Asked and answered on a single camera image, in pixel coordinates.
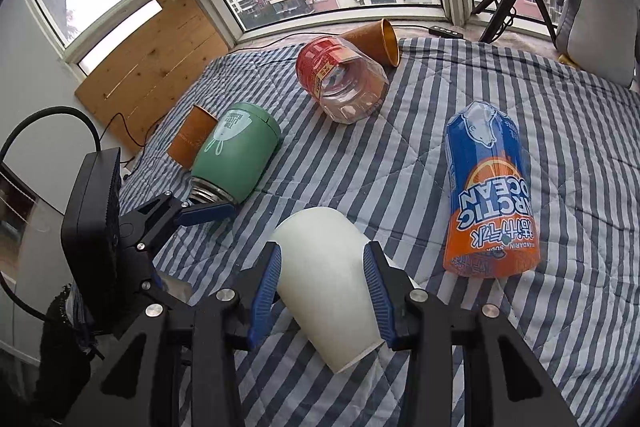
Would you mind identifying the large grey penguin plush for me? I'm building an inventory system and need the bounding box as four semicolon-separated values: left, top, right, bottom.
555;0;639;88

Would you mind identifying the white paper cup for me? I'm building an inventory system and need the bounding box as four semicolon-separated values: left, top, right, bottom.
270;207;383;374

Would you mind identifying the wooden headboard panel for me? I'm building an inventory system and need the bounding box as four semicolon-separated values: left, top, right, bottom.
75;0;228;153

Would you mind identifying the black cable controller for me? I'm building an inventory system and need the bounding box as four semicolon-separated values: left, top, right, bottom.
427;26;464;39

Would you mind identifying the striped blue white quilt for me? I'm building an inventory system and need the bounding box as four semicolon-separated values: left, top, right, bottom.
120;38;639;426

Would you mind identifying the green insulated mug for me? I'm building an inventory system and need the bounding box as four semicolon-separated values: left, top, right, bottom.
189;102;281;205

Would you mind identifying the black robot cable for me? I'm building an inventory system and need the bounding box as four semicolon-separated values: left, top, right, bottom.
0;105;104;323

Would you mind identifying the orange blue Arctic Ocean cup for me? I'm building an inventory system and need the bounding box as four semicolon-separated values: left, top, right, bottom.
442;101;540;279

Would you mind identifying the brown paper cup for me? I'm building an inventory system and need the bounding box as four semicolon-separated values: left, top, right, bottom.
340;18;400;67
167;105;218;170

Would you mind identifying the brown paper cup near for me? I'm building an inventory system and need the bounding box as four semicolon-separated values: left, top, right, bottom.
167;105;218;170

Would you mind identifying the clear red label plastic jar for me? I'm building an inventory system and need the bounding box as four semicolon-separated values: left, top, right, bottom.
295;36;388;124

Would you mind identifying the brown paper cup far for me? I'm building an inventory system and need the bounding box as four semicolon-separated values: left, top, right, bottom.
340;18;400;67

